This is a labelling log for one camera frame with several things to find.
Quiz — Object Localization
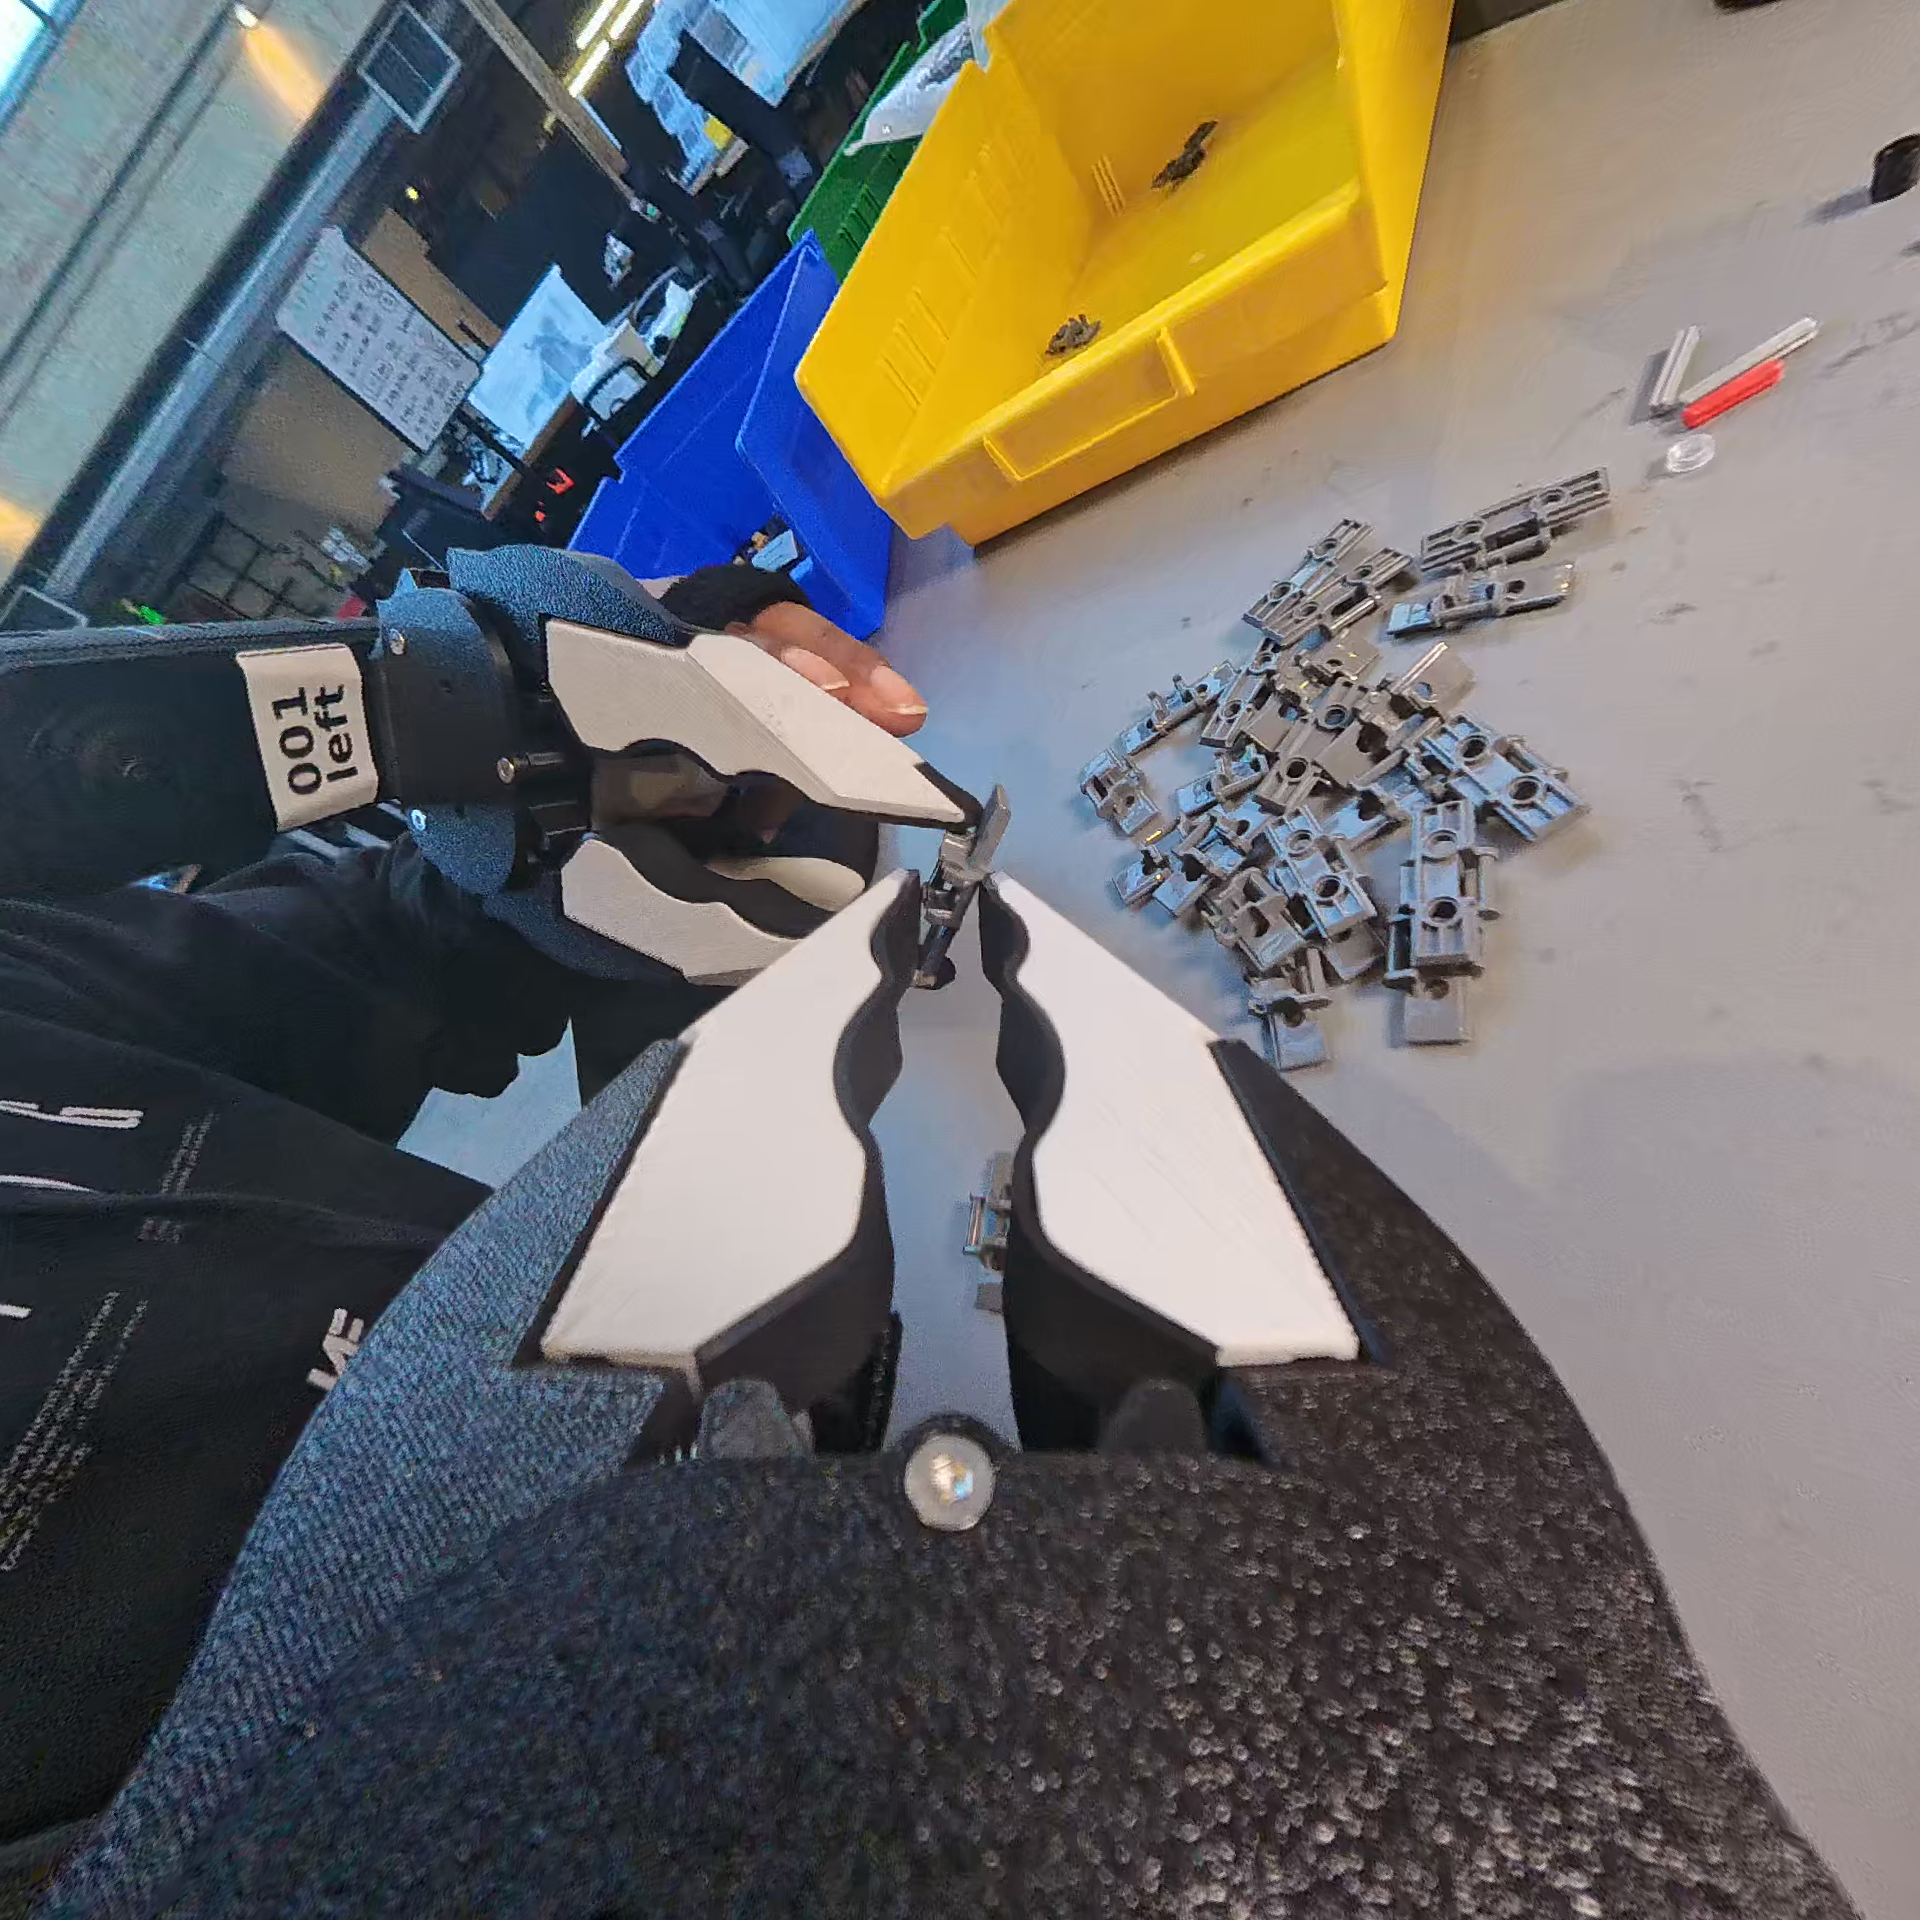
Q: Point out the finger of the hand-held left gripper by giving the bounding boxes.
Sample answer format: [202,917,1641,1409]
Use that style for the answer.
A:
[543,615,977,828]
[560,826,888,987]

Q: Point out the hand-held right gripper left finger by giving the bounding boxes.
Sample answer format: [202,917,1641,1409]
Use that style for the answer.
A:
[539,867,922,1370]

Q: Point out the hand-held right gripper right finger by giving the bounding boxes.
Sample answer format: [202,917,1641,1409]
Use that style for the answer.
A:
[977,874,1360,1368]

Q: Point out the pile of grey track links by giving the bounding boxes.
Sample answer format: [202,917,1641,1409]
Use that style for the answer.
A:
[1046,121,1218,358]
[1075,466,1614,1070]

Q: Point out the yellow plastic bin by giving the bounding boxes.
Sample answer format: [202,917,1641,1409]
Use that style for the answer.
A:
[794,0,1455,549]

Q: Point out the person's left forearm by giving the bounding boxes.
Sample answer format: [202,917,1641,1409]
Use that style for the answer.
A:
[0,865,578,1148]

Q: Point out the grey desk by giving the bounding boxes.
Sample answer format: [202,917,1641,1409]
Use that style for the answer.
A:
[395,0,1920,1920]

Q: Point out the person's left hand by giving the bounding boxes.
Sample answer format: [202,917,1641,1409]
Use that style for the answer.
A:
[659,567,928,743]

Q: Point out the blue plastic bin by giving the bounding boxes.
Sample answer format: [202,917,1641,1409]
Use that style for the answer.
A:
[568,233,897,643]

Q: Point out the green plastic bin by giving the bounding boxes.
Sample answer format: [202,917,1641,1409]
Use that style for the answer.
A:
[787,0,977,287]

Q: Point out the person's black hooded sweater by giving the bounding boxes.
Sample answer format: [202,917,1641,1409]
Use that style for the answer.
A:
[0,1020,499,1838]

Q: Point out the clear plastic bag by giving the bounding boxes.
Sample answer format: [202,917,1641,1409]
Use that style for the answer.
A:
[853,0,1000,152]

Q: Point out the pile of small black red pins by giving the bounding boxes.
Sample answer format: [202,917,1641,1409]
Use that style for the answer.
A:
[1647,133,1920,482]

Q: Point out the white wall chart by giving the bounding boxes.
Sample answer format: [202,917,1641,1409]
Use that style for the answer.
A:
[277,223,482,451]

